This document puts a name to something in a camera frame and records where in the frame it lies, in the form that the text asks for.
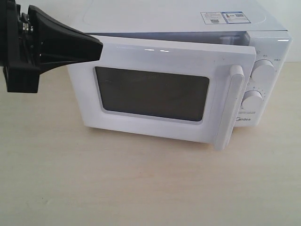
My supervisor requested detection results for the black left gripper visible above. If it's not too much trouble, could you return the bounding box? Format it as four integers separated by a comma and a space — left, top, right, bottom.
0, 0, 103, 93

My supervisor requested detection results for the white microwave door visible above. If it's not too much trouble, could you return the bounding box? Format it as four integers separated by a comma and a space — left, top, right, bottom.
68, 36, 256, 150

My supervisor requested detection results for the white plastic control knob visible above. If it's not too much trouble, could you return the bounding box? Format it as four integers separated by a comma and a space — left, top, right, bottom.
251, 59, 276, 83
242, 90, 263, 111

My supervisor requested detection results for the white Midea microwave oven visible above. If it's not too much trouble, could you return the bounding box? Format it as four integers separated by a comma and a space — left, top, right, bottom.
72, 0, 292, 127

